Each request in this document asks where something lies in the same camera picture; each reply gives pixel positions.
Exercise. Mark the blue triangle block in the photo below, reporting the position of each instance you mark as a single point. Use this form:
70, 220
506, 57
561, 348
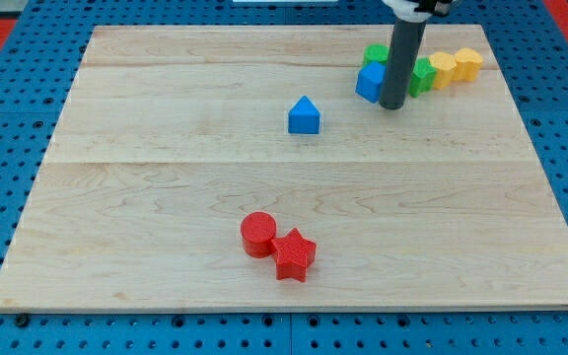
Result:
304, 117

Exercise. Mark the blue cube block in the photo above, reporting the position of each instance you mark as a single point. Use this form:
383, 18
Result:
369, 81

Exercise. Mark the red cylinder block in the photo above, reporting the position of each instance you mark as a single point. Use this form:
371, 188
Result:
258, 229

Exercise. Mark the red star block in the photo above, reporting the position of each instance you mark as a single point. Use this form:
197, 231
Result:
293, 255

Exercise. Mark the wooden board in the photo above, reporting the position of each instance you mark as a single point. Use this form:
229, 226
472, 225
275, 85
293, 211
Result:
171, 135

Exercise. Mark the green round block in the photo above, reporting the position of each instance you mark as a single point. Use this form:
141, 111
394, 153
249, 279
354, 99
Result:
375, 52

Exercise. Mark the green star block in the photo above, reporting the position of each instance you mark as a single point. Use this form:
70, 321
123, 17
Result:
422, 77

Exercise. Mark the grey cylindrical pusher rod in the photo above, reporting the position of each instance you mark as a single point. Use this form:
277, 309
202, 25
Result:
404, 47

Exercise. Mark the yellow pentagon block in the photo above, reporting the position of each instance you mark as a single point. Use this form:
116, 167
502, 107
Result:
445, 65

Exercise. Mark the yellow heart block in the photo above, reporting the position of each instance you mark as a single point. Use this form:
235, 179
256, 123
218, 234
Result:
469, 63

